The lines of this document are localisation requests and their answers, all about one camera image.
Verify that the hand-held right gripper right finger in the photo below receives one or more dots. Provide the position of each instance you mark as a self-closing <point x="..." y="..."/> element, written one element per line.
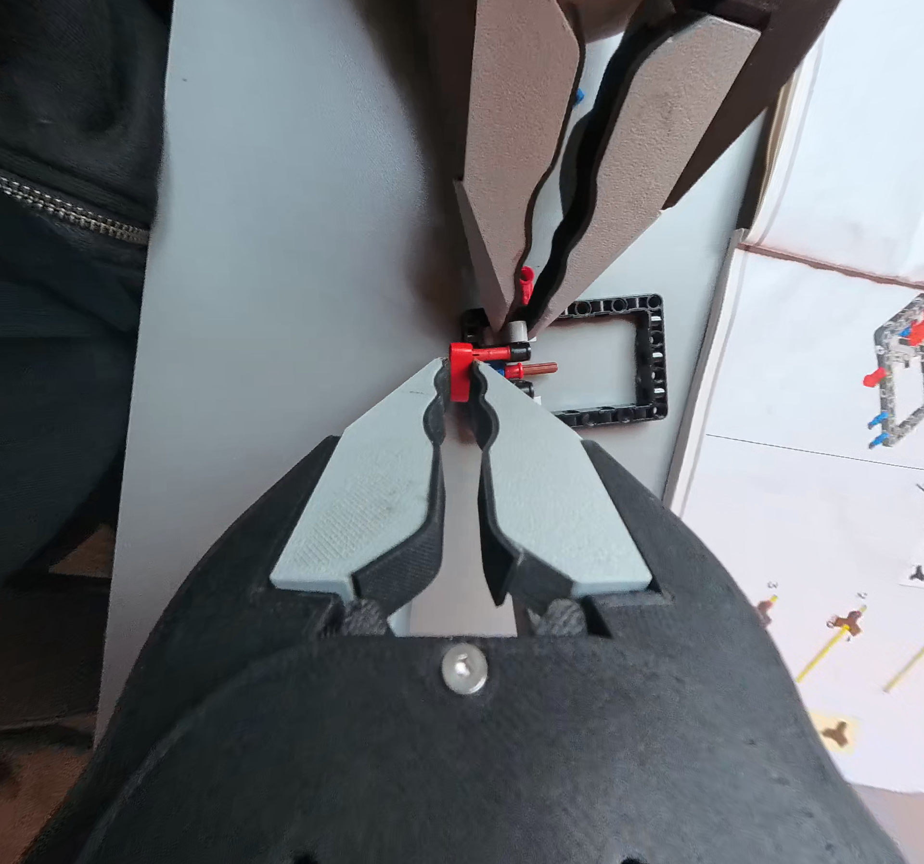
<point x="570" y="510"/>

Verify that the red lego beam piece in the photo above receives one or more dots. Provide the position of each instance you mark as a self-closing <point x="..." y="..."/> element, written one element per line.
<point x="460" y="373"/>

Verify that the black lego frame assembly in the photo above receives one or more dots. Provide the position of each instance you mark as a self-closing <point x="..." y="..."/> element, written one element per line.
<point x="653" y="358"/>

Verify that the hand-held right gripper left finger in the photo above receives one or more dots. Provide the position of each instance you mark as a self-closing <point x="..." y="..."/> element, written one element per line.
<point x="361" y="503"/>

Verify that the white lego instruction booklet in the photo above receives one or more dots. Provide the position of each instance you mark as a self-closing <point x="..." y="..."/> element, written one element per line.
<point x="794" y="445"/>

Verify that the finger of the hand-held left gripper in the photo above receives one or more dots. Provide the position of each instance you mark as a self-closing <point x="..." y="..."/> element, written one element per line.
<point x="664" y="120"/>
<point x="512" y="84"/>

